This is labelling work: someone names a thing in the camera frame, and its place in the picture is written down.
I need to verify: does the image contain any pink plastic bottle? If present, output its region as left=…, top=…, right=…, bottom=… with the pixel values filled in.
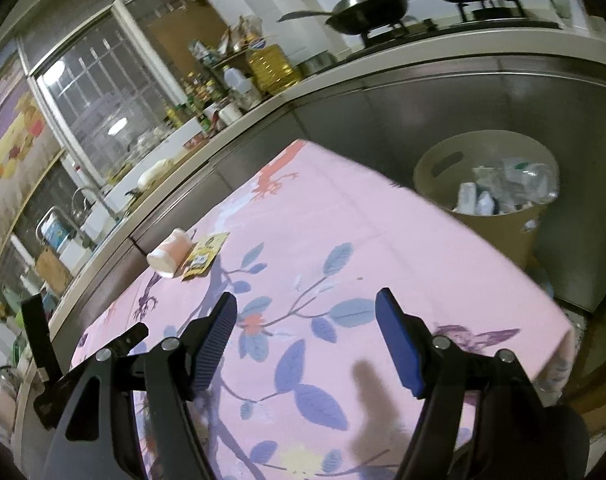
left=147, top=227, right=195, bottom=279

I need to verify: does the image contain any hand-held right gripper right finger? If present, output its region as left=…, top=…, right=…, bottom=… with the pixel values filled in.
left=374, top=287, right=591, bottom=480

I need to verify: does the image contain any yellow snack packet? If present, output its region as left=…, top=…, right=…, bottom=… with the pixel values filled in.
left=182, top=231, right=231, bottom=281

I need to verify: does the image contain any colourful wall poster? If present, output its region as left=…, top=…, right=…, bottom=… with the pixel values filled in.
left=0, top=45, right=66, bottom=266

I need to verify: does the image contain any steel pot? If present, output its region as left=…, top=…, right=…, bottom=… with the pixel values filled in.
left=295, top=50, right=335, bottom=79

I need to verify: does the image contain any white plastic bag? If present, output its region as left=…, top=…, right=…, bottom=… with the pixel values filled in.
left=137, top=158, right=176, bottom=187

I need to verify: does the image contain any steel kitchen counter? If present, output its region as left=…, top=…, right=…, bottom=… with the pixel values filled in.
left=10, top=15, right=606, bottom=461

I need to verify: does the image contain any wooden cutting board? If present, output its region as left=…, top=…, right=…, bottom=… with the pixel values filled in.
left=34, top=249, right=74, bottom=295

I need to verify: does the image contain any black wok with steel lid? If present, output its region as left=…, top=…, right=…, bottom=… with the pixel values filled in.
left=277, top=0, right=410, bottom=36

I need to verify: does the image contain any group of condiment bottles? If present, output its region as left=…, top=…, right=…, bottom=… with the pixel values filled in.
left=163, top=15, right=264, bottom=137

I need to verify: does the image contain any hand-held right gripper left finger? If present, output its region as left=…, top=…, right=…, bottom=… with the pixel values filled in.
left=43, top=291, right=239, bottom=480

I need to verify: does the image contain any white plastic packet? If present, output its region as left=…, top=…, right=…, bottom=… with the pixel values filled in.
left=470, top=165, right=504, bottom=193

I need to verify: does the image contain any pink floral tablecloth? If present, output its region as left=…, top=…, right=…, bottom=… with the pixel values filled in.
left=70, top=139, right=576, bottom=480

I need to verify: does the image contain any beige plastic trash bin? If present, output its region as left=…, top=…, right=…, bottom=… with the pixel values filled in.
left=413, top=130, right=561, bottom=273

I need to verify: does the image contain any gas stove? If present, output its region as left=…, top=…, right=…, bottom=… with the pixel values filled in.
left=348, top=0, right=564, bottom=58

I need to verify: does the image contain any metal-framed window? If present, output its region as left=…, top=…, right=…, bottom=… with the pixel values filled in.
left=30, top=0, right=214, bottom=196

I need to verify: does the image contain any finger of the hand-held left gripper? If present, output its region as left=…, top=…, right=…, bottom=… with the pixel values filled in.
left=21, top=294, right=61, bottom=386
left=82, top=322, right=150, bottom=364

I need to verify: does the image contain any steel dish rack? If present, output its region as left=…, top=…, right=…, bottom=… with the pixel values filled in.
left=35, top=205, right=86, bottom=258

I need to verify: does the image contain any white plastic jug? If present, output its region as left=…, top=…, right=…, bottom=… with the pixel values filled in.
left=223, top=64, right=258, bottom=107

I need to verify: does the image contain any yellow cooking oil bottle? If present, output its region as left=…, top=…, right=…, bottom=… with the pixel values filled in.
left=247, top=42, right=304, bottom=93

